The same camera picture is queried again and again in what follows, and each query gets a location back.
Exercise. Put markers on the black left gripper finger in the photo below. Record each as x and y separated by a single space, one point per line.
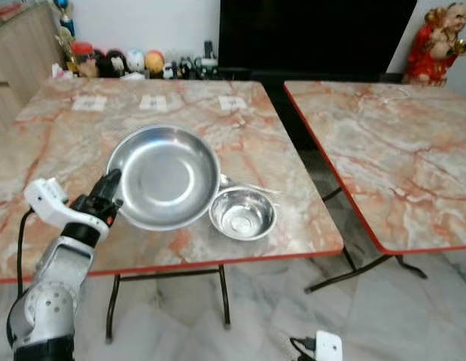
109 186

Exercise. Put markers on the large steel plate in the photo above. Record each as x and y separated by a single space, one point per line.
166 177

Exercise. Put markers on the marble pattern folding table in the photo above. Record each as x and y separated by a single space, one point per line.
398 150
52 143

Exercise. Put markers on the white paper card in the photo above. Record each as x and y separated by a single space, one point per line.
232 102
89 103
153 102

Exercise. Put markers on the black round figurine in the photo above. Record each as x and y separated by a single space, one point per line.
114 63

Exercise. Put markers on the white round figurine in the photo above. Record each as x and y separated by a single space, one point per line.
135 60

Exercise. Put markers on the orange round figurine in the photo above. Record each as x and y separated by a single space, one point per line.
154 62

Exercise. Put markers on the small steel bowl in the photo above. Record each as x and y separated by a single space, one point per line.
244 214

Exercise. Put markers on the light wooden cabinet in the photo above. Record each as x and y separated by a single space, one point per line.
22 56

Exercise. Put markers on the blue gold trophy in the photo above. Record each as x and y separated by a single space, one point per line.
65 16

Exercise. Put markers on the black television screen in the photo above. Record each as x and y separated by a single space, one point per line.
315 34

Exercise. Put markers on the red gold statue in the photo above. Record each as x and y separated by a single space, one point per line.
434 51

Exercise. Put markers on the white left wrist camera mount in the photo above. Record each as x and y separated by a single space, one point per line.
47 199

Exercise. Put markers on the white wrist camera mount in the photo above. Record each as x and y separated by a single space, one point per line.
47 199
329 347

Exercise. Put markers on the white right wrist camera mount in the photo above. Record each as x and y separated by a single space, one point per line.
329 347

